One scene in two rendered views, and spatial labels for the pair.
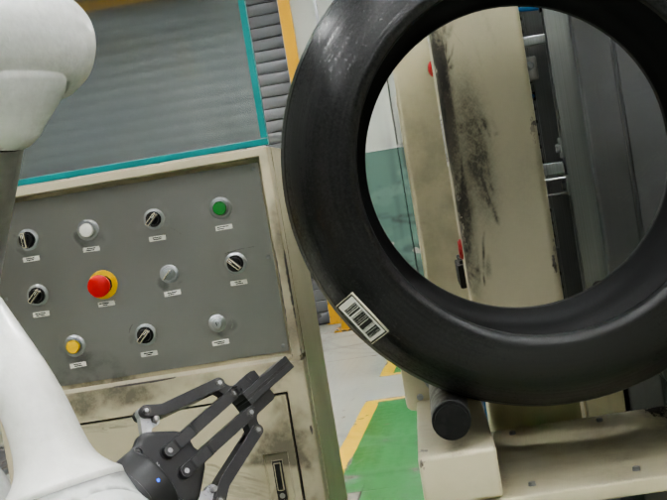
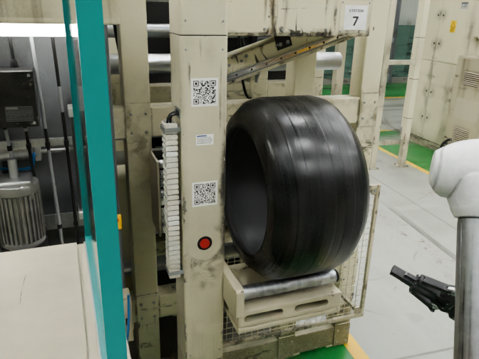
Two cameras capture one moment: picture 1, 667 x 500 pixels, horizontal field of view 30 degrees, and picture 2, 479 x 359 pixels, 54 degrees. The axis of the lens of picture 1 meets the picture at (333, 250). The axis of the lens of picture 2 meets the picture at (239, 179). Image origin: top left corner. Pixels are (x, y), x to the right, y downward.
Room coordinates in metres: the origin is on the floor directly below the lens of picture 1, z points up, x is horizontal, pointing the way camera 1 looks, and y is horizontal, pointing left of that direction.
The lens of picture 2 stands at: (2.25, 1.00, 1.73)
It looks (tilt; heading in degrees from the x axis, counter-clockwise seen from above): 20 degrees down; 245
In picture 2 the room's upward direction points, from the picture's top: 1 degrees clockwise
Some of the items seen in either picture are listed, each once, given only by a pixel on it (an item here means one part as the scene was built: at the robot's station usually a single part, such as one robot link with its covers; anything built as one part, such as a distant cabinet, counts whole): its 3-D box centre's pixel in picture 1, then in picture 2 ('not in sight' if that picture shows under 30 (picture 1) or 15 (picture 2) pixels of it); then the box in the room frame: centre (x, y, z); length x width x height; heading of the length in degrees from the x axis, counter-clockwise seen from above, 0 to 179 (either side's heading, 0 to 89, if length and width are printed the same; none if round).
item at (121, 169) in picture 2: not in sight; (122, 246); (1.90, -1.10, 0.61); 0.33 x 0.06 x 0.86; 86
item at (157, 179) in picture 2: not in sight; (179, 190); (1.75, -0.65, 1.05); 0.20 x 0.15 x 0.30; 176
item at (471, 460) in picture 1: (455, 442); (285, 301); (1.56, -0.11, 0.83); 0.36 x 0.09 x 0.06; 176
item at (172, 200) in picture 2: not in sight; (172, 201); (1.90, -0.23, 1.19); 0.05 x 0.04 x 0.48; 86
